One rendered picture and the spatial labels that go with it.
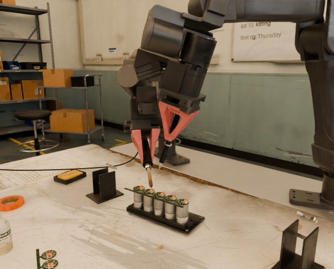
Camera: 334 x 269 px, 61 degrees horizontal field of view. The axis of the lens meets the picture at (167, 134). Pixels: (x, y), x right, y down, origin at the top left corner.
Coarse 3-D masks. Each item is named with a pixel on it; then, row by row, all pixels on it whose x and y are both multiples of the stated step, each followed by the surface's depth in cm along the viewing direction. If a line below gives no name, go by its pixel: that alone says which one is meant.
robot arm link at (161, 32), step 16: (208, 0) 45; (224, 0) 45; (160, 16) 46; (176, 16) 47; (192, 16) 47; (208, 16) 46; (224, 16) 46; (144, 32) 49; (160, 32) 46; (176, 32) 46; (144, 48) 48; (160, 48) 47; (176, 48) 47
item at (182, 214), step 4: (188, 204) 56; (176, 208) 56; (180, 208) 55; (184, 208) 55; (176, 212) 56; (180, 212) 55; (184, 212) 55; (176, 216) 56; (180, 216) 55; (184, 216) 55; (176, 220) 56; (180, 220) 55; (184, 220) 55
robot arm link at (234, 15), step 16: (192, 0) 50; (240, 0) 48; (256, 0) 49; (272, 0) 50; (288, 0) 51; (304, 0) 51; (320, 0) 51; (240, 16) 49; (256, 16) 50; (272, 16) 51; (288, 16) 52; (304, 16) 52; (320, 16) 52
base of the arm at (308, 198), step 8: (328, 176) 65; (328, 184) 65; (296, 192) 72; (304, 192) 72; (312, 192) 72; (328, 192) 65; (296, 200) 68; (304, 200) 68; (312, 200) 68; (320, 200) 68; (328, 200) 66; (320, 208) 66; (328, 208) 65
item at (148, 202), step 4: (144, 196) 60; (144, 200) 60; (148, 200) 60; (152, 200) 60; (144, 204) 60; (148, 204) 60; (152, 204) 60; (144, 208) 61; (148, 208) 60; (152, 208) 60
